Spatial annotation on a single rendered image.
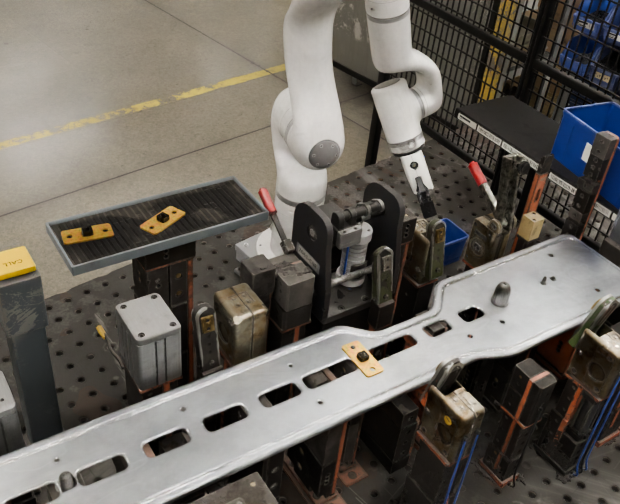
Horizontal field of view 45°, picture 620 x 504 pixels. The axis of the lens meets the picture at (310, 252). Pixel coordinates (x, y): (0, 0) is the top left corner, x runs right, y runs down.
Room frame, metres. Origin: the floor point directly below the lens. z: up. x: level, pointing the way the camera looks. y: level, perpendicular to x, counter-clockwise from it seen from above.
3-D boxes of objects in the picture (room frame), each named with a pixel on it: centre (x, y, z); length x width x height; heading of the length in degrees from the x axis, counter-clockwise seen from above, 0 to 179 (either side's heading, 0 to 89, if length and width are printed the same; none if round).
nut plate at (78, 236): (1.02, 0.38, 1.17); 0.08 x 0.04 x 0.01; 118
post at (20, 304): (0.93, 0.48, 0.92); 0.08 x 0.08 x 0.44; 37
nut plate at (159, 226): (1.08, 0.27, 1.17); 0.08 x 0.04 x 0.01; 152
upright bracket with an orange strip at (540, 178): (1.42, -0.48, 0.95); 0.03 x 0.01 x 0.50; 127
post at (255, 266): (1.07, 0.09, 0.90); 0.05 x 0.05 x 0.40; 37
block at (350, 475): (0.96, -0.10, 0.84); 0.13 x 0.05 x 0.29; 37
